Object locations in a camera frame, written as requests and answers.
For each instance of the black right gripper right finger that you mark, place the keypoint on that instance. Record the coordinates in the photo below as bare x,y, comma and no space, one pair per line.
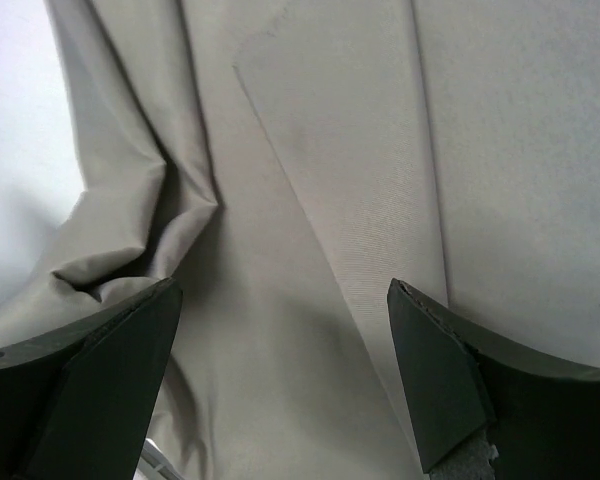
485,407

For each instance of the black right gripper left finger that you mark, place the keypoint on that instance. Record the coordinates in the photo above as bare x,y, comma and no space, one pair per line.
76,402

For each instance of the grey cloth placemat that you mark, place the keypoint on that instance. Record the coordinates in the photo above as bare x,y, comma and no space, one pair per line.
285,161

